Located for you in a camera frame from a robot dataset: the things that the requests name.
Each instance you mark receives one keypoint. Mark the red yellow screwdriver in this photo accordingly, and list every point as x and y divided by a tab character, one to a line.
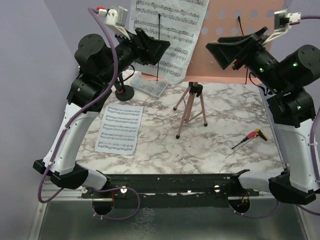
254	134

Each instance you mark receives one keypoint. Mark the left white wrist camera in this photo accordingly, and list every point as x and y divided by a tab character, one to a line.
115	19

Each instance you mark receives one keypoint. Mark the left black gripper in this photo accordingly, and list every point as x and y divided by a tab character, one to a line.
153	47

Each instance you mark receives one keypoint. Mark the clear plastic organizer box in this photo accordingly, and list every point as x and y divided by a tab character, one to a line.
152	88

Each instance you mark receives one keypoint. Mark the sheet music page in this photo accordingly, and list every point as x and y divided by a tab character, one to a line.
177	21
118	133

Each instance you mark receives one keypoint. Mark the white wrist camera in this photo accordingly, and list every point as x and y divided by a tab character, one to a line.
115	19
283	20

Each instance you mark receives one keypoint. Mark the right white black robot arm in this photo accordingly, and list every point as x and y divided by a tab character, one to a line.
294	115

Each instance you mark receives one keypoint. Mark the black mounting rail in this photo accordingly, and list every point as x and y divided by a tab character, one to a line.
129	191

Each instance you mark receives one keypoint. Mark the thin metal rod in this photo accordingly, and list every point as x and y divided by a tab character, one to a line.
234	151

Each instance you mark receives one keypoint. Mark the pink music stand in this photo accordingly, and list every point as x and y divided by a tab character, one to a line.
220	15

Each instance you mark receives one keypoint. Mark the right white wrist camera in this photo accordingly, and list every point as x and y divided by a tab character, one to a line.
283	20

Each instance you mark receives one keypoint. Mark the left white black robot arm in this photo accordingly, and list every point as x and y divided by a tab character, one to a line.
99	67

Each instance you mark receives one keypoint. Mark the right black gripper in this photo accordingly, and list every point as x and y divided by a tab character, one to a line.
225	53

